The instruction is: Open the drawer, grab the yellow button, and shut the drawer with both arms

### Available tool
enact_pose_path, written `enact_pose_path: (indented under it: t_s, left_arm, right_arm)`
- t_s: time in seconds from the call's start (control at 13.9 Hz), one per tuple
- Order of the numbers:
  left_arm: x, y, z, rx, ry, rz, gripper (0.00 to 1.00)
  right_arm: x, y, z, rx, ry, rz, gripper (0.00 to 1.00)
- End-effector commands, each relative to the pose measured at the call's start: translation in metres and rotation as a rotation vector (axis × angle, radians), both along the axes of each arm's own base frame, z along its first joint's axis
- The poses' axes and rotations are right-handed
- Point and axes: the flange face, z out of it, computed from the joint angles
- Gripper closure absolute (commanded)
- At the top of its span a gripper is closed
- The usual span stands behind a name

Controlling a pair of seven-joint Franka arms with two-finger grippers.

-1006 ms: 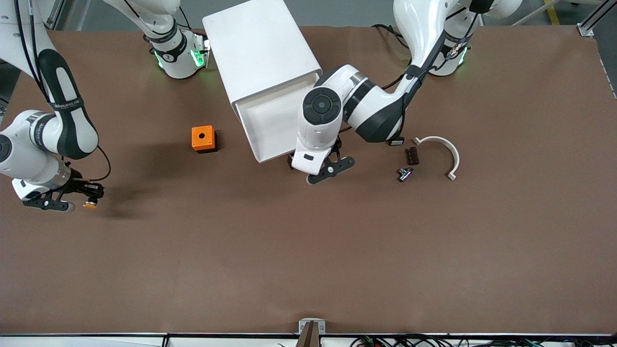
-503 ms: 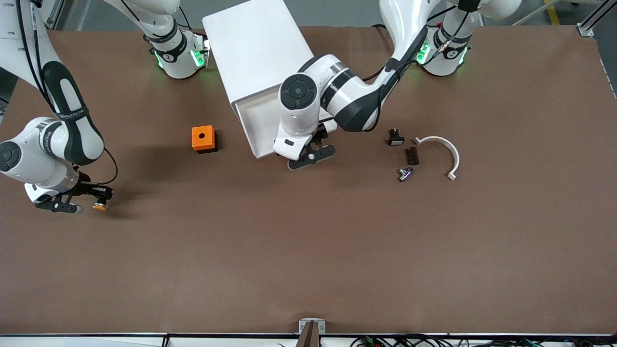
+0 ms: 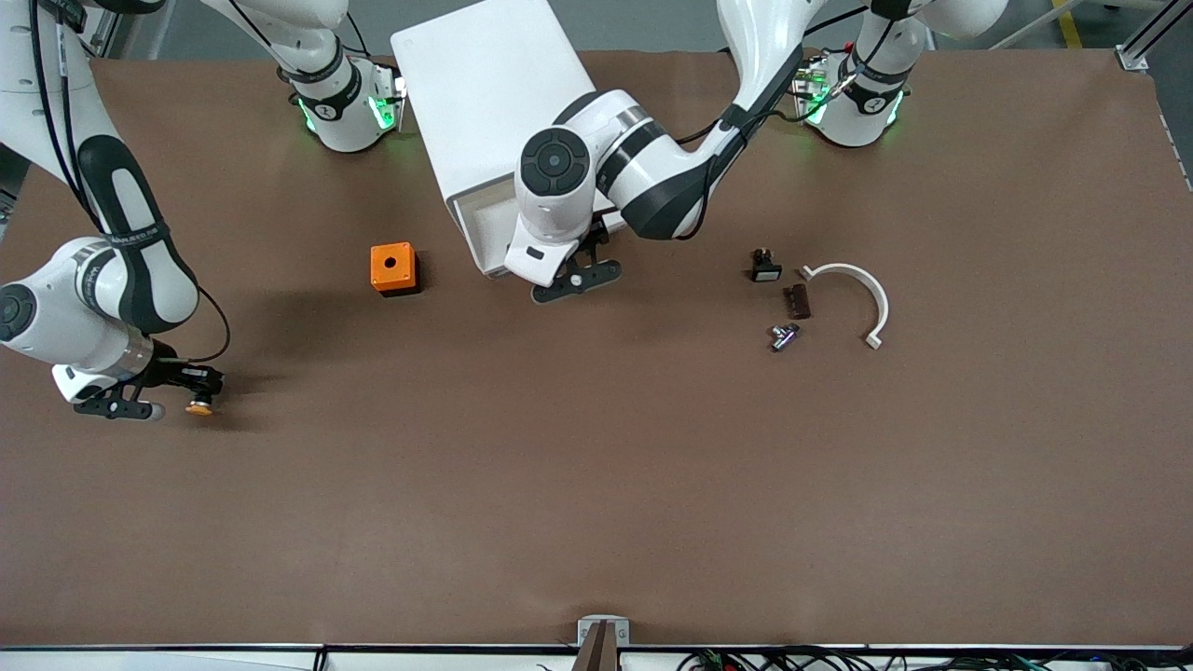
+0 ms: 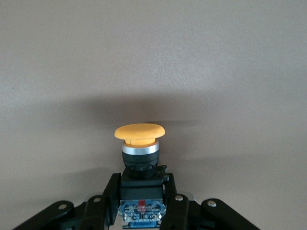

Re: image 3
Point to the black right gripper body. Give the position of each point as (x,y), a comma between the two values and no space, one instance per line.
(174,375)

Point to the orange push button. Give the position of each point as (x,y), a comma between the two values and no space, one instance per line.
(198,408)

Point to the white plastic drawer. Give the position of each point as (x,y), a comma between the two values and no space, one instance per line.
(485,233)

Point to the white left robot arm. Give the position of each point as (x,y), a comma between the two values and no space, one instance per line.
(559,163)

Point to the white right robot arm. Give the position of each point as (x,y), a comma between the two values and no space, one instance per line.
(47,326)

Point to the white rectangular push button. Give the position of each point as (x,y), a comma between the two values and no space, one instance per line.
(766,270)

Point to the orange button box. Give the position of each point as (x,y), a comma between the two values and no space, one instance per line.
(391,266)

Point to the white drawer cabinet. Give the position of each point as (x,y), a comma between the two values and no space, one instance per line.
(485,84)

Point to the metal tee fitting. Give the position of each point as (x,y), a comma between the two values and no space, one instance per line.
(785,337)

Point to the brown cylinder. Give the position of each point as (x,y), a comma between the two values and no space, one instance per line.
(798,302)

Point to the white curved bracket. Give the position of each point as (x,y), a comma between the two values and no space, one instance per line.
(871,289)

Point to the grey metal table bracket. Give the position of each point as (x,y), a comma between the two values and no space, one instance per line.
(587,634)

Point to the aluminium profile post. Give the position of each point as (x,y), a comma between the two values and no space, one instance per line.
(1142,47)

